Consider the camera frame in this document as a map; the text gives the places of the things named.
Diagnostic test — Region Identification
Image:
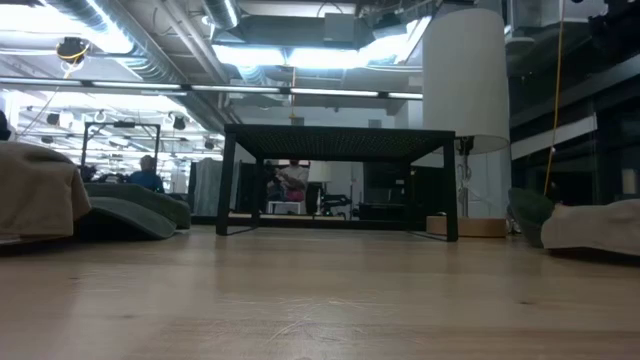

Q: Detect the long linear ceiling light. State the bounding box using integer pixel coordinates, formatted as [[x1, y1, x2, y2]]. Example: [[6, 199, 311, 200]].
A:
[[0, 77, 424, 100]]

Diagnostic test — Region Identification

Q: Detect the yellow black cord reel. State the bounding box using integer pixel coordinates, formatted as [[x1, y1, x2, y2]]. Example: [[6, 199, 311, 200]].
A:
[[55, 36, 91, 65]]

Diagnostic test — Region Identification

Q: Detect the grey curtain partition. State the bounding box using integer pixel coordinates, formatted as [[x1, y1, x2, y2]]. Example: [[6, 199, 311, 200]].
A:
[[192, 158, 225, 217]]

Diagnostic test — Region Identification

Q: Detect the silver ventilation duct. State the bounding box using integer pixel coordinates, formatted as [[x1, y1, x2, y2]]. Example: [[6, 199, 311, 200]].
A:
[[47, 0, 176, 84]]

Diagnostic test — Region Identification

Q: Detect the white lamp cable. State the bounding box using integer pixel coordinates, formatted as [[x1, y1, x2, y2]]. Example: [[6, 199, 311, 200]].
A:
[[457, 162, 474, 201]]

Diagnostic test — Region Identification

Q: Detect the black perforated metal stand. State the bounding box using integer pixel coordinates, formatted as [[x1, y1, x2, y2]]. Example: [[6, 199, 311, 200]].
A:
[[215, 123, 459, 243]]

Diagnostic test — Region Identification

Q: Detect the white shade lamp, wooden base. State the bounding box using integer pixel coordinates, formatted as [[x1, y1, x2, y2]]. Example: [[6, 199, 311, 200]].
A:
[[422, 7, 512, 239]]

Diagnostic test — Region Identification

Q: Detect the dark green baseball cap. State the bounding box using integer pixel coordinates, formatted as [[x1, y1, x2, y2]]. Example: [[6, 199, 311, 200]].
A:
[[74, 182, 193, 240], [508, 187, 556, 249]]

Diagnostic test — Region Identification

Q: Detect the yellow power cord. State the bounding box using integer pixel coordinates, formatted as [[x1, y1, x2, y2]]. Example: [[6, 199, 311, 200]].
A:
[[543, 0, 566, 197]]

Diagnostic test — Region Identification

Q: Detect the black cabinet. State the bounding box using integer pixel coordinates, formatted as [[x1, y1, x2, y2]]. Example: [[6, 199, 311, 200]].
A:
[[362, 162, 416, 221]]

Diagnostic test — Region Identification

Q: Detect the beige baseball cap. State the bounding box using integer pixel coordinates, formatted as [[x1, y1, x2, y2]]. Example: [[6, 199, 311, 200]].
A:
[[540, 198, 640, 258], [0, 141, 93, 242]]

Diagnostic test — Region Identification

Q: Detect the black aluminium table frame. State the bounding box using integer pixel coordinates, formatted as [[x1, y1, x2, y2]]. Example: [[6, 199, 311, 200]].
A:
[[189, 213, 454, 232]]

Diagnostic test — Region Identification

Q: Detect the black rectangular rig frame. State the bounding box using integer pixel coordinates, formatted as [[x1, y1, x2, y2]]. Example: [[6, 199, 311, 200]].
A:
[[80, 121, 162, 174]]

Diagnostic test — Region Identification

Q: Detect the person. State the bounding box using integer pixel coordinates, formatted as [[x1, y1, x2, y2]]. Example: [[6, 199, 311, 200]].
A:
[[267, 159, 310, 204], [128, 154, 165, 194]]

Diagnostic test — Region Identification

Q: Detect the small white table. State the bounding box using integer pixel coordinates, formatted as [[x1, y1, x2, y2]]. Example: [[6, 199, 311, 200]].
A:
[[267, 200, 304, 216]]

